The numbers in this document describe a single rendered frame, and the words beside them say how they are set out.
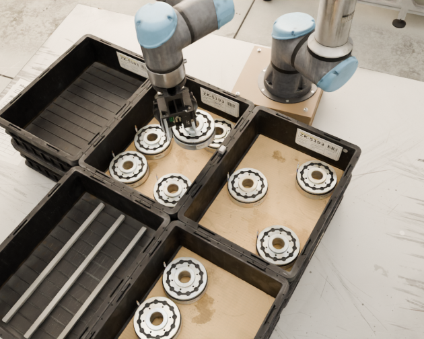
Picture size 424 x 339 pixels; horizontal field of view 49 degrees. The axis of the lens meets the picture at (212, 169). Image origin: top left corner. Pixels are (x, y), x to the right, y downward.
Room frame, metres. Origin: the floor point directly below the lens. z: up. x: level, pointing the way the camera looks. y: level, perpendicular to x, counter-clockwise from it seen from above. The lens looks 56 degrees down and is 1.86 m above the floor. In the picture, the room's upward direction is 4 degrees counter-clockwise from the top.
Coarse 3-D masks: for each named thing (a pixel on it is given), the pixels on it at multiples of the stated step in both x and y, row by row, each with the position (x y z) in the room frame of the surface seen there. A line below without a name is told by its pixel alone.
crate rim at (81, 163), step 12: (204, 84) 0.92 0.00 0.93; (144, 96) 0.89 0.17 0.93; (228, 96) 0.87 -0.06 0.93; (132, 108) 0.85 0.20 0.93; (252, 108) 0.82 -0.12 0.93; (120, 120) 0.81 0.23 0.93; (240, 120) 0.78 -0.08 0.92; (108, 132) 0.77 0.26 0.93; (96, 144) 0.74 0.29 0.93; (84, 156) 0.70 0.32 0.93; (216, 156) 0.67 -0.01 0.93; (84, 168) 0.66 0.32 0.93; (204, 168) 0.63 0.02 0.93; (108, 180) 0.62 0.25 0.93; (132, 192) 0.58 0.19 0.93; (156, 204) 0.54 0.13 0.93; (180, 204) 0.54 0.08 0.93
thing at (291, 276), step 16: (256, 112) 0.80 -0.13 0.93; (272, 112) 0.80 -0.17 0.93; (240, 128) 0.75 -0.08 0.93; (304, 128) 0.74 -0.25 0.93; (352, 144) 0.68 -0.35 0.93; (352, 160) 0.63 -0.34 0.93; (208, 176) 0.61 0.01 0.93; (192, 192) 0.57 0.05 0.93; (336, 192) 0.54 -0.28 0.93; (192, 224) 0.48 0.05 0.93; (320, 224) 0.46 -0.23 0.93; (224, 240) 0.44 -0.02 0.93; (256, 256) 0.40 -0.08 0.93; (304, 256) 0.39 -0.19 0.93; (288, 272) 0.35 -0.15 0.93
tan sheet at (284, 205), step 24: (264, 144) 0.77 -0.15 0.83; (240, 168) 0.69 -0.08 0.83; (264, 168) 0.69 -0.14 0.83; (288, 168) 0.68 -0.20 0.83; (336, 168) 0.67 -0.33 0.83; (288, 192) 0.61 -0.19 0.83; (216, 216) 0.55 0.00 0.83; (240, 216) 0.55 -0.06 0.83; (264, 216) 0.54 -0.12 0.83; (288, 216) 0.54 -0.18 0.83; (312, 216) 0.54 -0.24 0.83; (240, 240) 0.48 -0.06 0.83
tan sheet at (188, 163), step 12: (156, 120) 0.88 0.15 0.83; (132, 144) 0.80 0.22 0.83; (168, 156) 0.75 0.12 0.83; (180, 156) 0.75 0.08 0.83; (192, 156) 0.75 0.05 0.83; (204, 156) 0.74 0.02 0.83; (156, 168) 0.71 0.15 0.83; (168, 168) 0.71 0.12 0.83; (180, 168) 0.71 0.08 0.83; (192, 168) 0.71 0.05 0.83; (156, 180) 0.67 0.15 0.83; (192, 180) 0.67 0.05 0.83; (144, 192) 0.64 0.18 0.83
